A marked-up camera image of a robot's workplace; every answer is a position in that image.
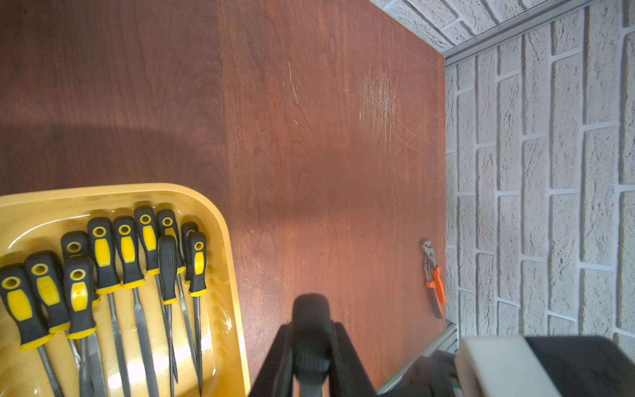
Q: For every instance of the black yellow file five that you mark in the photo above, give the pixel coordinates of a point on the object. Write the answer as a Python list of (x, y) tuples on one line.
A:
[(102, 246)]

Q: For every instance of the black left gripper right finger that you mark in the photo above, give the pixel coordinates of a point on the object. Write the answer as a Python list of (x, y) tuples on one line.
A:
[(348, 376)]

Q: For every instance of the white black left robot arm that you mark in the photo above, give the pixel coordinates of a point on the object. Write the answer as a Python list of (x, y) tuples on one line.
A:
[(519, 366)]

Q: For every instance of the black yellow file three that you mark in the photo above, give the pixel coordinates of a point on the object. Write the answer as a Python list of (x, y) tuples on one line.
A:
[(79, 295)]

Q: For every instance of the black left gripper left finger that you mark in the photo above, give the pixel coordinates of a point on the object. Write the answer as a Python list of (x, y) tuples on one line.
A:
[(276, 375)]

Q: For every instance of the black yellow file eight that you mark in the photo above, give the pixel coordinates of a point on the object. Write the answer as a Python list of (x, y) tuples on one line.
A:
[(168, 272)]

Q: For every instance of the black yellow file nine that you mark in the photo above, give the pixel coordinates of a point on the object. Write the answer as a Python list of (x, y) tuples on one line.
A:
[(168, 226)]

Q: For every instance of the black yellow file six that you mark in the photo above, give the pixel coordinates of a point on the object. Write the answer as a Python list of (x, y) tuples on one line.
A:
[(127, 246)]

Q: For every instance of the black yellow file four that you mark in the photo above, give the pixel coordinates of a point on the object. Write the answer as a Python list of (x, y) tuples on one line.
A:
[(76, 243)]

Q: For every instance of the black yellow file tool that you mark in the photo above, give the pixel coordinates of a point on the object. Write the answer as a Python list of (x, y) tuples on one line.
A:
[(311, 327)]

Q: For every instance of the orange handled pliers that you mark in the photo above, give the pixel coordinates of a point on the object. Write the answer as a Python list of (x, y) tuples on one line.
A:
[(433, 279)]

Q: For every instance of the black yellow file seven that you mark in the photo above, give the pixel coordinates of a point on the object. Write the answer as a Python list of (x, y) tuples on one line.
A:
[(147, 228)]

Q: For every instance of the black yellow file ten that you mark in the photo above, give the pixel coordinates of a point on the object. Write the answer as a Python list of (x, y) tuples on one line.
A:
[(197, 245)]

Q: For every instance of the black yellow file two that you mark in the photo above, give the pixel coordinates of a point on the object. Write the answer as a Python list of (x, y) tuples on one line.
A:
[(46, 276)]

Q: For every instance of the black yellow file one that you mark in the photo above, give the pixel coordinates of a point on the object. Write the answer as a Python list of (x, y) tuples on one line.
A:
[(18, 298)]

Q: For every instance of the yellow plastic tray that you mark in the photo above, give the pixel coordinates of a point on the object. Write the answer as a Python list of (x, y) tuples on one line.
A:
[(35, 222)]

